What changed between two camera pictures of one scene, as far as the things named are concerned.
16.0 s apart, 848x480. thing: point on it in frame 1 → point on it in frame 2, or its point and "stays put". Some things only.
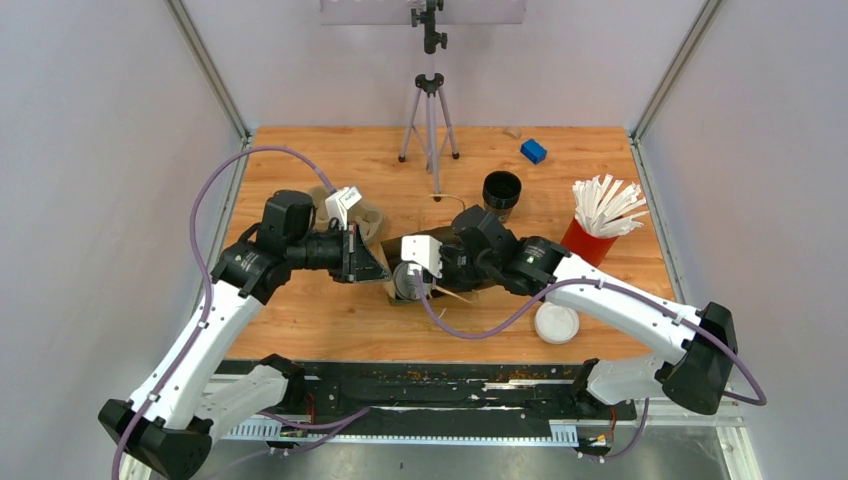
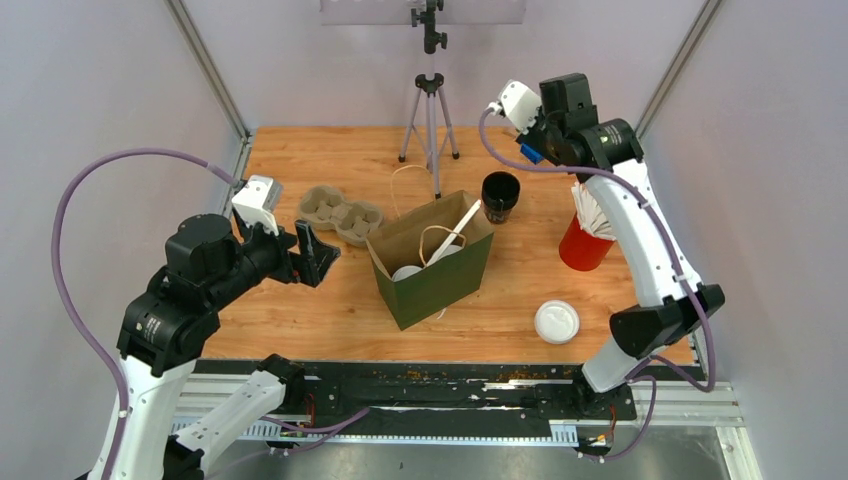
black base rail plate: (498, 392) stays put
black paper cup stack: (500, 192) stays put
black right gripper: (445, 251) → (530, 133)
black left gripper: (357, 264) → (316, 260)
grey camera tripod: (428, 121) stays put
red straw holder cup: (591, 248) stays put
